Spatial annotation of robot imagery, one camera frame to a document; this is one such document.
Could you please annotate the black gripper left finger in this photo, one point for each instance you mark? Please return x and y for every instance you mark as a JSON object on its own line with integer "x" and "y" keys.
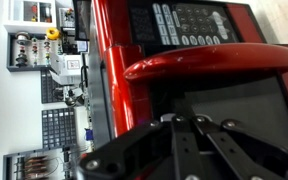
{"x": 151, "y": 151}

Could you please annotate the black small parts organizer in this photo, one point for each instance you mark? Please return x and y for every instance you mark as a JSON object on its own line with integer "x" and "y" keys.
{"x": 58, "y": 128}

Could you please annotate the white glass door cabinet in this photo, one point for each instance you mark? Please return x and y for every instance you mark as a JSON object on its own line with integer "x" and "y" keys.
{"x": 33, "y": 16}

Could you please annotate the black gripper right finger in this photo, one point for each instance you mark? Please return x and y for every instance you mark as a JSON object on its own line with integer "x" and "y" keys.
{"x": 248, "y": 154}

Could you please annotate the yellow tape roll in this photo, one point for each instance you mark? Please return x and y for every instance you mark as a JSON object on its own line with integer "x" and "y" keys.
{"x": 52, "y": 33}

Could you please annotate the grey spool rack shelf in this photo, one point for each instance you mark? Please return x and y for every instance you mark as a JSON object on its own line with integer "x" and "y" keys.
{"x": 29, "y": 52}

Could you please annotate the black tool pegboard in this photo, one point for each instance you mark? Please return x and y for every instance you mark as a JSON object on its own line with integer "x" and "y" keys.
{"x": 42, "y": 164}

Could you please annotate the black red microwave oven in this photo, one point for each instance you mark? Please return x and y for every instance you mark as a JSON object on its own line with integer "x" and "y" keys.
{"x": 152, "y": 58}

